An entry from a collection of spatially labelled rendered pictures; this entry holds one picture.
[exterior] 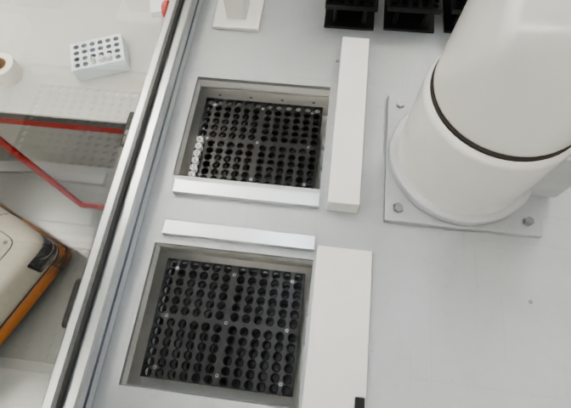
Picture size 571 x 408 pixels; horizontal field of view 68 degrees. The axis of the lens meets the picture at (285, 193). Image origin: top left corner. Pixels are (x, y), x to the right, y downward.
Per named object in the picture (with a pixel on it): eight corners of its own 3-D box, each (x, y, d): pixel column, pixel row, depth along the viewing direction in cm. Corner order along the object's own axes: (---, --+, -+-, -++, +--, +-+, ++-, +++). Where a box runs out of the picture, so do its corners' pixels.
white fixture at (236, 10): (212, 29, 81) (200, -15, 72) (220, -3, 84) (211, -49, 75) (258, 32, 80) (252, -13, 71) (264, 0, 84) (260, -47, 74)
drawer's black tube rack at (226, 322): (154, 376, 67) (139, 376, 61) (178, 267, 74) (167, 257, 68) (292, 395, 65) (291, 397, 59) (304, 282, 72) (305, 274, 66)
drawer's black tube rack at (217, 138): (195, 195, 79) (186, 180, 73) (212, 116, 86) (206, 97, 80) (313, 206, 77) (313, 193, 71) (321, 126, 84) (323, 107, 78)
